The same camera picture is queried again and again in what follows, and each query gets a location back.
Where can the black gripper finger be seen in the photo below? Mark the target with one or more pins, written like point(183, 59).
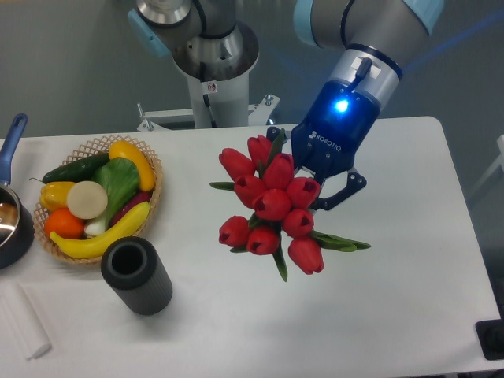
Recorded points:
point(279, 137)
point(355, 182)

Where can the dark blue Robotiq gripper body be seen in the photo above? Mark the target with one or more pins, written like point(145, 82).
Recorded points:
point(357, 90)

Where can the red tulip bouquet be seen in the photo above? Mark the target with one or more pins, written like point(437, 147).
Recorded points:
point(281, 224)

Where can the dark grey ribbed vase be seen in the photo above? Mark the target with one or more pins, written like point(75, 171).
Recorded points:
point(133, 269)

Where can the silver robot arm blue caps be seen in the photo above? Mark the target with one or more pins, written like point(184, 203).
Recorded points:
point(216, 52)

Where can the purple eggplant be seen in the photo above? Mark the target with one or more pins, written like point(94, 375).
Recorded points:
point(135, 200)

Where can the white chair part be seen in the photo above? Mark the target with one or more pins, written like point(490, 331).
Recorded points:
point(492, 174)

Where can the yellow squash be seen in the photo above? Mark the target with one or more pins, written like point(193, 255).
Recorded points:
point(129, 151)

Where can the green leafy bok choy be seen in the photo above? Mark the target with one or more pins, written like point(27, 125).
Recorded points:
point(120, 179)

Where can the green cucumber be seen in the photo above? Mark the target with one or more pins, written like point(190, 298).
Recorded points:
point(75, 171)

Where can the cream round onion slice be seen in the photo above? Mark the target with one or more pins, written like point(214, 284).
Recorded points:
point(87, 200)

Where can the black device at table edge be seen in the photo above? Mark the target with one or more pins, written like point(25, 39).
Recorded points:
point(490, 335)

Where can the yellow banana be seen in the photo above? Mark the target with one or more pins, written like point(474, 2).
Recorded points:
point(95, 247)

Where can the yellow bell pepper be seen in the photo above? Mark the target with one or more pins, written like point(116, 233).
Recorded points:
point(53, 196)

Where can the orange fruit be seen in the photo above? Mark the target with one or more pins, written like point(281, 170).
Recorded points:
point(65, 224)

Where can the white rolled cloth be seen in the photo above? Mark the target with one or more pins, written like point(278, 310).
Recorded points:
point(28, 329)

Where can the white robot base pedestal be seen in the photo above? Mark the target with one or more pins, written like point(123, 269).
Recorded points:
point(214, 104)

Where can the dark pot blue handle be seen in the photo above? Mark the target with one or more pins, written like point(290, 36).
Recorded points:
point(17, 232)

